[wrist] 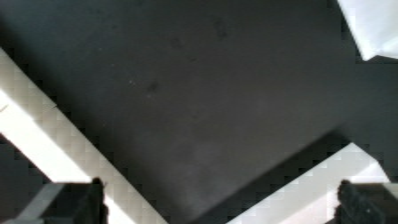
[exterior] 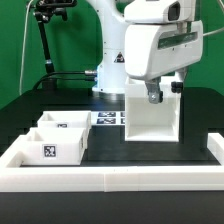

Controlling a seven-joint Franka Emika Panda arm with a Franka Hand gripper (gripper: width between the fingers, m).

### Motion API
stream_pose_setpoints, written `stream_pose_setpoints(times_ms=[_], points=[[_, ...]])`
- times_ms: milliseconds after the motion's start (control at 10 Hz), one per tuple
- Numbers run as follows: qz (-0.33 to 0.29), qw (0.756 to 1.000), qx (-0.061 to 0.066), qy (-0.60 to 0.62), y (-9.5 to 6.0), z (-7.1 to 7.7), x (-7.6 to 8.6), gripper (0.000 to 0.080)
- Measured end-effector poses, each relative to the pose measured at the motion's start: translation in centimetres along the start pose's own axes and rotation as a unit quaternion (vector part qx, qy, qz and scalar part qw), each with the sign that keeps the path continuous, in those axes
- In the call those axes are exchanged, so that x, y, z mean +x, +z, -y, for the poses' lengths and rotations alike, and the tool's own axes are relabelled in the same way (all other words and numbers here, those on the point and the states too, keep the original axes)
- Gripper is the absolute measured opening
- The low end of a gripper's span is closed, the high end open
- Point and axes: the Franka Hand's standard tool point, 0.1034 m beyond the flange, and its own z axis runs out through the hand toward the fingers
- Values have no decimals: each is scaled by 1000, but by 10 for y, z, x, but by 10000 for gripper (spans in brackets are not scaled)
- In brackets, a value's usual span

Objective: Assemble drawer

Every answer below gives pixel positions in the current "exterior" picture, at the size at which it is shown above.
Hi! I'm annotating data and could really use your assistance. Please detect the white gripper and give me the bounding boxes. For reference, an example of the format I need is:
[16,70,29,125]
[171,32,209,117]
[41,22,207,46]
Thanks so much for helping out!
[125,21,203,104]

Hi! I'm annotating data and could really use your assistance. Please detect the white drawer cabinet box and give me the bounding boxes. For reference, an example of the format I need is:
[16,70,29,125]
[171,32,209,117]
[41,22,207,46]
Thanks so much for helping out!
[125,76,181,142]

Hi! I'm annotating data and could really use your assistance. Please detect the white front drawer with tag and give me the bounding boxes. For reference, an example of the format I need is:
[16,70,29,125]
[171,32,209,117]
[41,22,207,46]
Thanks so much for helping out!
[21,128,87,166]

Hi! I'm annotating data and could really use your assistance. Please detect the white drawer with tag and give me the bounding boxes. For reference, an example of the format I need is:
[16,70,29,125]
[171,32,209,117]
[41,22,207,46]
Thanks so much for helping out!
[21,128,87,166]
[37,110,91,135]

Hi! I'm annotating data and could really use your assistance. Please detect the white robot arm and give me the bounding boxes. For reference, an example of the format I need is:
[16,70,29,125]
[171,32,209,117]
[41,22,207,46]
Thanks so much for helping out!
[87,0,203,104]

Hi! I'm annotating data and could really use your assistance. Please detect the white rear drawer with tag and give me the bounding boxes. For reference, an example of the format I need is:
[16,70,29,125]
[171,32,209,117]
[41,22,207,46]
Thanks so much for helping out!
[37,110,91,135]

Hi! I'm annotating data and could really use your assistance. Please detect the white marker tag plate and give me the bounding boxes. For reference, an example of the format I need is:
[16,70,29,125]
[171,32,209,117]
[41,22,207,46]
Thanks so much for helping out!
[91,111,125,126]

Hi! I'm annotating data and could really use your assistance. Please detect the black cables at base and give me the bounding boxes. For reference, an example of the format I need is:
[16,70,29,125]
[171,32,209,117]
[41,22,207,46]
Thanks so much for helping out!
[32,69,99,91]

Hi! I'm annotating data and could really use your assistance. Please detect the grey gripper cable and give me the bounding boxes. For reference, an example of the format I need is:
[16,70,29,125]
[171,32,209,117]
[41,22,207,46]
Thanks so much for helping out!
[202,26,224,38]

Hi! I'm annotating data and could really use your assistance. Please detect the black camera stand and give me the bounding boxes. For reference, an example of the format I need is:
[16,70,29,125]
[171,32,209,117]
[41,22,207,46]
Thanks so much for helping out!
[34,0,77,90]

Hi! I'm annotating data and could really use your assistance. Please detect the white hanging cable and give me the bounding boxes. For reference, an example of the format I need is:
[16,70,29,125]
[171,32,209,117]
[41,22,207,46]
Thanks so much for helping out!
[18,0,35,96]

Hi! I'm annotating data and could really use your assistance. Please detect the white workspace border frame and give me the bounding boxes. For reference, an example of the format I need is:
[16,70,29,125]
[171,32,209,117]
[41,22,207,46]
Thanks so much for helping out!
[0,133,224,192]

